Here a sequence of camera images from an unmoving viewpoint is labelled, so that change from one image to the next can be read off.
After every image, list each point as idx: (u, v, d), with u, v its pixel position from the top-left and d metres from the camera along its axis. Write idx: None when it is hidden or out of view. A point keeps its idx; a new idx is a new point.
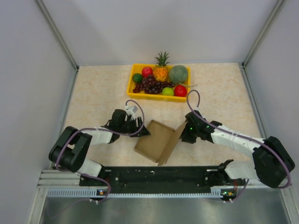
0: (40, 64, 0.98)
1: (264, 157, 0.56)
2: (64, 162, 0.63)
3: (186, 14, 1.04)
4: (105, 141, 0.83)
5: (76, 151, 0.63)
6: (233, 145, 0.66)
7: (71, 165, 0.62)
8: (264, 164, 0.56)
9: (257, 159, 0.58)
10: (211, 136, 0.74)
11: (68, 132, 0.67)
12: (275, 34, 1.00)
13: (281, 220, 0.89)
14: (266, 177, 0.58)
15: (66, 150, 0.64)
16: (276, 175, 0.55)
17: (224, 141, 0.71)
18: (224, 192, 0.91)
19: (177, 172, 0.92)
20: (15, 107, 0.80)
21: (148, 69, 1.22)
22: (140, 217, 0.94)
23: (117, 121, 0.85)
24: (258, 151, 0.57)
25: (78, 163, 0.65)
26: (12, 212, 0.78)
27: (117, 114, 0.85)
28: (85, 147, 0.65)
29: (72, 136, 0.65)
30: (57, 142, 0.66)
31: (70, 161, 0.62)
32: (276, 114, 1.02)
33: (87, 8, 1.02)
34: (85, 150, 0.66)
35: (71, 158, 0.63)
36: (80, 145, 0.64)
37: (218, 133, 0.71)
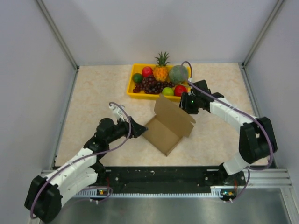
0: (40, 63, 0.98)
1: (250, 132, 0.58)
2: (38, 214, 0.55)
3: (186, 14, 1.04)
4: (90, 165, 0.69)
5: (46, 208, 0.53)
6: (227, 117, 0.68)
7: (44, 219, 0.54)
8: (247, 138, 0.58)
9: (242, 133, 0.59)
10: (210, 105, 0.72)
11: (35, 184, 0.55)
12: (276, 33, 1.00)
13: (281, 219, 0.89)
14: (245, 151, 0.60)
15: (37, 203, 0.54)
16: (256, 152, 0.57)
17: (219, 112, 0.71)
18: (224, 192, 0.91)
19: (177, 173, 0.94)
20: (15, 107, 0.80)
21: (148, 69, 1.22)
22: (141, 217, 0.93)
23: (103, 134, 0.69)
24: (246, 125, 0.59)
25: (54, 212, 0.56)
26: (12, 212, 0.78)
27: (101, 128, 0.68)
28: (56, 200, 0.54)
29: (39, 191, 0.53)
30: (28, 196, 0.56)
31: (42, 215, 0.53)
32: (276, 114, 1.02)
33: (87, 8, 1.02)
34: (58, 202, 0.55)
35: (42, 213, 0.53)
36: (48, 203, 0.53)
37: (217, 104, 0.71)
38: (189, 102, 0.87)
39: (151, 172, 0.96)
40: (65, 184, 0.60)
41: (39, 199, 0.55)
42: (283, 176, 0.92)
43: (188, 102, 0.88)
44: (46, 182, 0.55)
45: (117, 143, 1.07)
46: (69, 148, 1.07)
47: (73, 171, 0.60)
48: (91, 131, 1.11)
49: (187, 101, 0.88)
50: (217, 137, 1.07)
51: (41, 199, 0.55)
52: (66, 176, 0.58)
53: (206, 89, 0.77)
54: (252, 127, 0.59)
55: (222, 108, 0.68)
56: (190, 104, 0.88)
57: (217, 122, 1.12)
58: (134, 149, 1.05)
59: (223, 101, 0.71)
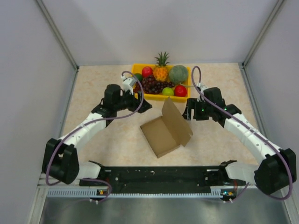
0: (40, 63, 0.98)
1: (273, 167, 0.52)
2: (57, 177, 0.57)
3: (186, 14, 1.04)
4: (100, 129, 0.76)
5: (65, 165, 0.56)
6: (245, 141, 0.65)
7: (64, 177, 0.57)
8: (270, 173, 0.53)
9: (263, 166, 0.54)
10: (225, 122, 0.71)
11: (50, 145, 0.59)
12: (275, 33, 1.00)
13: (281, 220, 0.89)
14: (262, 182, 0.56)
15: (55, 164, 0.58)
16: (274, 186, 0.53)
17: (235, 131, 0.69)
18: (224, 192, 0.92)
19: (177, 172, 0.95)
20: (15, 107, 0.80)
21: (148, 69, 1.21)
22: (141, 217, 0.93)
23: (111, 98, 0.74)
24: (270, 158, 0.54)
25: (72, 172, 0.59)
26: (11, 212, 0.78)
27: (110, 92, 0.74)
28: (74, 157, 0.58)
29: (57, 147, 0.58)
30: (44, 160, 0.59)
31: (62, 173, 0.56)
32: (276, 114, 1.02)
33: (87, 8, 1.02)
34: (74, 161, 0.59)
35: (62, 171, 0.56)
36: (67, 158, 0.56)
37: (234, 122, 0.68)
38: (199, 109, 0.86)
39: (151, 172, 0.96)
40: (78, 146, 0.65)
41: (56, 162, 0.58)
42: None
43: (198, 108, 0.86)
44: (62, 141, 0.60)
45: (117, 143, 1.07)
46: None
47: (84, 132, 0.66)
48: None
49: (196, 108, 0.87)
50: (217, 138, 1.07)
51: (57, 161, 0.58)
52: (78, 138, 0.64)
53: (219, 99, 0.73)
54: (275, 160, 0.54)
55: (241, 130, 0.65)
56: (199, 111, 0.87)
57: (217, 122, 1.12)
58: (134, 149, 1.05)
59: (239, 117, 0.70)
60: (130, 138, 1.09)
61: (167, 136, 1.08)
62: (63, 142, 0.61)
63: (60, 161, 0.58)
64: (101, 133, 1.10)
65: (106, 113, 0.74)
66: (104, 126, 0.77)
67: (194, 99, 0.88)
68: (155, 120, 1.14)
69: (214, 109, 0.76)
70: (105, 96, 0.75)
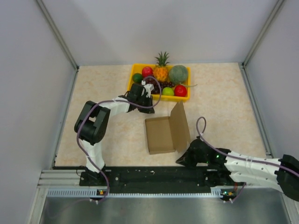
0: (40, 64, 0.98)
1: (289, 181, 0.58)
2: (87, 135, 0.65)
3: (186, 14, 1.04)
4: (124, 111, 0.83)
5: (97, 124, 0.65)
6: (251, 171, 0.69)
7: (93, 136, 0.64)
8: (292, 186, 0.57)
9: (283, 185, 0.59)
10: (226, 165, 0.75)
11: (88, 106, 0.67)
12: (275, 33, 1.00)
13: (281, 220, 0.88)
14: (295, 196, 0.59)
15: (87, 123, 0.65)
16: None
17: (238, 168, 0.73)
18: (224, 192, 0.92)
19: (177, 173, 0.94)
20: (15, 108, 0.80)
21: (148, 68, 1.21)
22: (140, 217, 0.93)
23: (136, 91, 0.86)
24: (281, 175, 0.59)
25: (100, 135, 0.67)
26: (12, 212, 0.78)
27: (136, 86, 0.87)
28: (106, 119, 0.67)
29: (93, 108, 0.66)
30: (79, 117, 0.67)
31: (93, 132, 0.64)
32: (276, 114, 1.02)
33: (87, 8, 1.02)
34: (105, 123, 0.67)
35: (93, 130, 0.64)
36: (102, 118, 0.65)
37: (232, 162, 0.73)
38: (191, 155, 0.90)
39: (151, 172, 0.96)
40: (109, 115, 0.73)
41: (88, 122, 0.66)
42: None
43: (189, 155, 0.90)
44: (98, 104, 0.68)
45: (117, 143, 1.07)
46: (69, 147, 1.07)
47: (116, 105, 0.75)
48: None
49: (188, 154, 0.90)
50: (217, 137, 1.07)
51: (89, 122, 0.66)
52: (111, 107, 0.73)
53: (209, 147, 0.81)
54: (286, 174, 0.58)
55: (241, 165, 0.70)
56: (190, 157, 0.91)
57: (217, 122, 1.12)
58: (134, 149, 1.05)
59: (234, 154, 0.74)
60: (130, 138, 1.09)
61: (168, 136, 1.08)
62: (98, 105, 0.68)
63: (92, 122, 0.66)
64: None
65: (131, 100, 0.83)
66: (128, 109, 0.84)
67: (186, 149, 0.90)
68: (159, 119, 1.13)
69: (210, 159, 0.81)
70: (132, 89, 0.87)
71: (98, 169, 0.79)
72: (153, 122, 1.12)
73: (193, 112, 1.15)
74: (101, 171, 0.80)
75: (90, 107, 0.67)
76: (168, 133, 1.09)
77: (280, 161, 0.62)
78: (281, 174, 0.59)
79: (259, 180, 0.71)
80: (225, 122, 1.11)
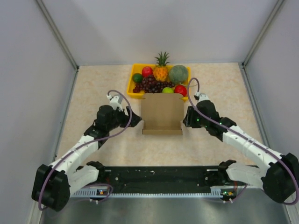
0: (40, 63, 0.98)
1: (279, 175, 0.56)
2: (47, 204, 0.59)
3: (186, 14, 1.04)
4: (93, 150, 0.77)
5: (55, 194, 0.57)
6: (245, 151, 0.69)
7: (53, 206, 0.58)
8: (278, 181, 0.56)
9: (269, 174, 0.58)
10: (223, 136, 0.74)
11: (41, 172, 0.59)
12: (275, 32, 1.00)
13: (280, 220, 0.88)
14: (272, 192, 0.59)
15: (46, 191, 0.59)
16: (285, 192, 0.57)
17: (235, 143, 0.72)
18: (224, 192, 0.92)
19: (177, 173, 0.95)
20: (14, 107, 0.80)
21: (148, 69, 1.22)
22: (140, 217, 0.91)
23: (104, 120, 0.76)
24: (275, 167, 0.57)
25: (62, 199, 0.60)
26: (12, 212, 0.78)
27: (103, 114, 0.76)
28: (65, 185, 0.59)
29: (48, 176, 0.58)
30: (34, 186, 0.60)
31: (51, 201, 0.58)
32: (276, 114, 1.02)
33: (87, 8, 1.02)
34: (65, 189, 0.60)
35: (52, 199, 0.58)
36: (58, 188, 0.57)
37: (231, 136, 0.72)
38: (195, 119, 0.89)
39: (151, 172, 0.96)
40: (70, 170, 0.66)
41: (46, 190, 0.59)
42: None
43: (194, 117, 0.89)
44: (53, 169, 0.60)
45: (117, 143, 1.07)
46: (69, 147, 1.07)
47: (76, 157, 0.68)
48: None
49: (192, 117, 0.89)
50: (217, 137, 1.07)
51: (48, 188, 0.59)
52: (71, 162, 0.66)
53: (213, 112, 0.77)
54: (281, 169, 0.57)
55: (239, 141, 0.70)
56: (194, 120, 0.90)
57: None
58: (134, 149, 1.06)
59: (236, 129, 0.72)
60: (130, 138, 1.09)
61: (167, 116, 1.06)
62: (54, 169, 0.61)
63: (51, 189, 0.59)
64: None
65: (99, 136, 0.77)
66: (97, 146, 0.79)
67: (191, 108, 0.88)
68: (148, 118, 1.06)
69: (210, 124, 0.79)
70: (97, 118, 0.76)
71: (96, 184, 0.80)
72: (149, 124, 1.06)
73: None
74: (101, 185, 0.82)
75: (44, 175, 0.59)
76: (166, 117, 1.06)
77: (281, 156, 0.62)
78: (276, 167, 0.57)
79: (248, 176, 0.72)
80: None
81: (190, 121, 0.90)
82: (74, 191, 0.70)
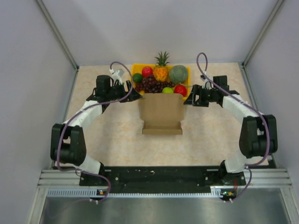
0: (40, 63, 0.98)
1: (251, 124, 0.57)
2: (68, 160, 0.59)
3: (186, 14, 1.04)
4: (98, 114, 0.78)
5: (74, 147, 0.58)
6: (236, 112, 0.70)
7: (75, 160, 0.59)
8: (248, 129, 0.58)
9: (244, 123, 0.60)
10: (223, 99, 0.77)
11: (56, 130, 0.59)
12: (275, 32, 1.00)
13: (280, 220, 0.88)
14: (244, 146, 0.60)
15: (64, 148, 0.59)
16: (253, 146, 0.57)
17: (230, 107, 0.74)
18: (224, 192, 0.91)
19: (177, 173, 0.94)
20: (14, 107, 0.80)
21: (148, 69, 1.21)
22: (140, 217, 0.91)
23: (104, 86, 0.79)
24: (250, 118, 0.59)
25: (81, 154, 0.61)
26: (12, 212, 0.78)
27: (102, 80, 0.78)
28: (81, 139, 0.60)
29: (63, 131, 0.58)
30: (53, 145, 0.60)
31: (73, 156, 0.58)
32: (276, 114, 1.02)
33: (87, 8, 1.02)
34: (82, 143, 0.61)
35: (72, 154, 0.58)
36: (76, 140, 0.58)
37: (229, 98, 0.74)
38: (204, 96, 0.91)
39: (151, 172, 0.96)
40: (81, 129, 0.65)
41: (64, 147, 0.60)
42: (285, 183, 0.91)
43: (202, 95, 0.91)
44: (67, 124, 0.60)
45: (117, 143, 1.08)
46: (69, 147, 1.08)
47: (85, 115, 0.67)
48: (91, 131, 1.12)
49: (201, 95, 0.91)
50: (217, 137, 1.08)
51: (65, 146, 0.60)
52: (81, 120, 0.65)
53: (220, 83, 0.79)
54: (254, 121, 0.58)
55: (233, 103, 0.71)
56: (203, 98, 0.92)
57: (217, 121, 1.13)
58: (134, 148, 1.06)
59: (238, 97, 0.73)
60: (130, 138, 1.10)
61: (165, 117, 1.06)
62: (68, 125, 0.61)
63: (68, 144, 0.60)
64: (101, 133, 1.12)
65: (101, 100, 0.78)
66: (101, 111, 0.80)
67: (199, 87, 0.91)
68: (147, 118, 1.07)
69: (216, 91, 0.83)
70: (97, 85, 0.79)
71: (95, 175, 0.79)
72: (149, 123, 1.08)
73: (193, 112, 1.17)
74: (100, 176, 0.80)
75: (59, 131, 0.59)
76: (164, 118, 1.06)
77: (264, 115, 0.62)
78: (250, 119, 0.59)
79: (238, 158, 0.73)
80: (224, 122, 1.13)
81: (200, 100, 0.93)
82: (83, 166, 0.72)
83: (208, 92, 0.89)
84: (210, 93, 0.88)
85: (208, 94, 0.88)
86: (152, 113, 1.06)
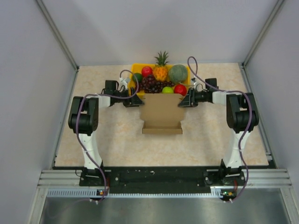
0: (40, 64, 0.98)
1: (233, 98, 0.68)
2: (84, 127, 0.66)
3: (186, 14, 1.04)
4: (106, 105, 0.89)
5: (91, 115, 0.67)
6: (222, 100, 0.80)
7: (90, 125, 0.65)
8: (230, 102, 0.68)
9: (227, 100, 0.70)
10: (212, 94, 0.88)
11: (77, 100, 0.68)
12: (275, 32, 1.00)
13: (281, 220, 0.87)
14: (230, 120, 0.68)
15: (82, 116, 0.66)
16: (238, 118, 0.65)
17: (218, 98, 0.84)
18: (224, 192, 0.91)
19: (177, 173, 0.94)
20: (14, 108, 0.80)
21: (148, 68, 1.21)
22: (140, 217, 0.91)
23: (111, 86, 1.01)
24: (232, 95, 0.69)
25: (95, 123, 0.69)
26: (12, 212, 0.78)
27: (110, 81, 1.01)
28: (97, 108, 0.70)
29: (83, 101, 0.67)
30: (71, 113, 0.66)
31: (89, 121, 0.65)
32: (275, 114, 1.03)
33: (87, 8, 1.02)
34: (96, 114, 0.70)
35: (89, 120, 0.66)
36: (93, 106, 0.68)
37: (217, 92, 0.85)
38: (197, 96, 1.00)
39: (151, 172, 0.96)
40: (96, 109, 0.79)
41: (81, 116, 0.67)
42: (285, 183, 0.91)
43: (195, 95, 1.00)
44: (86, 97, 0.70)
45: (117, 143, 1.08)
46: (69, 148, 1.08)
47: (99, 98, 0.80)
48: None
49: (195, 95, 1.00)
50: (217, 137, 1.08)
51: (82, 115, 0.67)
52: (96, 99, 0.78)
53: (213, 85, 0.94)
54: (235, 96, 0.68)
55: (219, 93, 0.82)
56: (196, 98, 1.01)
57: (217, 121, 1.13)
58: (134, 149, 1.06)
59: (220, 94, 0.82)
60: (130, 138, 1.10)
61: (164, 115, 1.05)
62: (86, 99, 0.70)
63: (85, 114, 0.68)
64: (101, 133, 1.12)
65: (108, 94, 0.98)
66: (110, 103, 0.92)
67: (192, 88, 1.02)
68: (147, 119, 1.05)
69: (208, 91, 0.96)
70: (107, 86, 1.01)
71: (97, 164, 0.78)
72: (149, 122, 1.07)
73: (193, 112, 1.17)
74: (100, 168, 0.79)
75: (79, 101, 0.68)
76: (164, 116, 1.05)
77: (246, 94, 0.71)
78: (232, 96, 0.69)
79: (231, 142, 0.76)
80: (224, 121, 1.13)
81: (194, 100, 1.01)
82: (89, 147, 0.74)
83: (200, 94, 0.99)
84: (202, 94, 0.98)
85: (201, 95, 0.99)
86: (151, 110, 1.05)
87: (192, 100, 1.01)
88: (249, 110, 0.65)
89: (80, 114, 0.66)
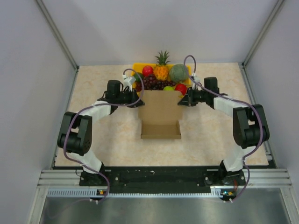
0: (40, 64, 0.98)
1: (240, 113, 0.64)
2: (74, 148, 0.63)
3: (186, 14, 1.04)
4: (105, 114, 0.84)
5: (81, 136, 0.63)
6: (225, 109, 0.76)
7: (80, 147, 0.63)
8: (238, 118, 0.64)
9: (234, 114, 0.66)
10: (214, 100, 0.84)
11: (68, 117, 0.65)
12: (275, 32, 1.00)
13: (281, 220, 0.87)
14: (238, 136, 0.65)
15: (71, 136, 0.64)
16: (247, 135, 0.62)
17: (221, 106, 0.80)
18: (224, 192, 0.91)
19: (177, 173, 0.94)
20: (14, 108, 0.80)
21: (148, 68, 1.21)
22: (140, 217, 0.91)
23: (113, 90, 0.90)
24: (239, 108, 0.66)
25: (86, 144, 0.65)
26: (12, 212, 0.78)
27: (113, 84, 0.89)
28: (89, 129, 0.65)
29: (73, 120, 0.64)
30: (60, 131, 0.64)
31: (79, 143, 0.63)
32: (275, 114, 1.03)
33: (87, 8, 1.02)
34: (88, 133, 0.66)
35: (78, 142, 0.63)
36: (84, 128, 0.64)
37: (219, 99, 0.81)
38: (195, 97, 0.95)
39: (151, 172, 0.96)
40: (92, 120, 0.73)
41: (72, 135, 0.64)
42: (285, 183, 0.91)
43: (193, 96, 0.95)
44: (78, 114, 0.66)
45: (117, 143, 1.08)
46: None
47: (96, 109, 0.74)
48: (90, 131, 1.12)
49: (193, 95, 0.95)
50: (217, 137, 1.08)
51: (73, 134, 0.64)
52: (92, 112, 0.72)
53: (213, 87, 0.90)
54: (243, 110, 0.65)
55: (222, 101, 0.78)
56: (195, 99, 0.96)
57: (217, 121, 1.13)
58: (134, 149, 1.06)
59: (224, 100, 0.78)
60: (130, 138, 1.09)
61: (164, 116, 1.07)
62: (79, 114, 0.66)
63: (75, 133, 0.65)
64: (101, 133, 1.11)
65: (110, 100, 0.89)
66: (109, 111, 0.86)
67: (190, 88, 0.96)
68: (148, 119, 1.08)
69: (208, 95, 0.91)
70: (109, 88, 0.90)
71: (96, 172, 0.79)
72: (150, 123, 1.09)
73: (193, 112, 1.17)
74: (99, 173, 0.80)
75: (70, 118, 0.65)
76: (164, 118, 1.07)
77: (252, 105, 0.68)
78: (239, 110, 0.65)
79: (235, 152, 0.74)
80: (224, 121, 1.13)
81: (192, 100, 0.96)
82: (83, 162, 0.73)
83: (200, 94, 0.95)
84: (201, 94, 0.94)
85: (200, 95, 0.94)
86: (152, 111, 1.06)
87: (190, 101, 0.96)
88: (259, 126, 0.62)
89: (70, 134, 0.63)
